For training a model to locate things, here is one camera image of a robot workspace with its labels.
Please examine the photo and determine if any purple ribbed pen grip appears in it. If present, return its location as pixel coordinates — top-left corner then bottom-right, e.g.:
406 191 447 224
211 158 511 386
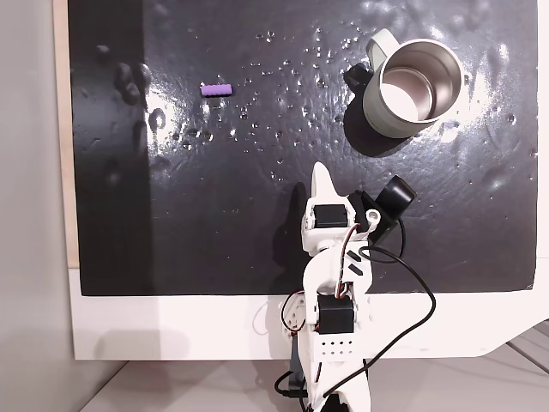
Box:
201 83 233 98

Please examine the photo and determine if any white steel-lined mug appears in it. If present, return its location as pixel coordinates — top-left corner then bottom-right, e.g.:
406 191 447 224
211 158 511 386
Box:
362 27 467 139

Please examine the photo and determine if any small black plastic block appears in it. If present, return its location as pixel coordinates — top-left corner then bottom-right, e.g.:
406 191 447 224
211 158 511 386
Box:
342 62 373 94

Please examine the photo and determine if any black glossy mat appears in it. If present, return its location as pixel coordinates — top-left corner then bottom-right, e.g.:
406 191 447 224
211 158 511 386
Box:
67 0 540 297

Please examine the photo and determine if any red white servo wire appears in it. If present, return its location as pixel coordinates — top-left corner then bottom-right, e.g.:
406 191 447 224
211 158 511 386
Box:
336 223 364 300

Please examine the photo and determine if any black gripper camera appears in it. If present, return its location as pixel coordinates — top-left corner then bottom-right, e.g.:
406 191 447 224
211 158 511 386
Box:
364 175 418 245

